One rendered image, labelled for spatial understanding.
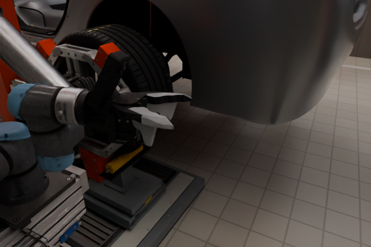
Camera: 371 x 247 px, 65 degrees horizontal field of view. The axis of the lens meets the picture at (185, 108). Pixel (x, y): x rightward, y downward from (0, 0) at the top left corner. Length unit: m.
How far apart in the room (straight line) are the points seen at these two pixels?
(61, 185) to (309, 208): 1.63
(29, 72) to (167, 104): 0.35
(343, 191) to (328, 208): 0.23
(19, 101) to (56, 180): 0.50
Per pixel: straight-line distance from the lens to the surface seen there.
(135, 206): 1.78
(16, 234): 1.08
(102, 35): 1.40
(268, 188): 2.27
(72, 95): 0.59
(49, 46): 1.58
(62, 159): 0.69
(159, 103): 0.58
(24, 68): 0.78
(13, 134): 0.94
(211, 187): 2.20
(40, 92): 0.63
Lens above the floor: 1.48
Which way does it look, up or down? 27 degrees down
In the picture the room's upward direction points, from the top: straight up
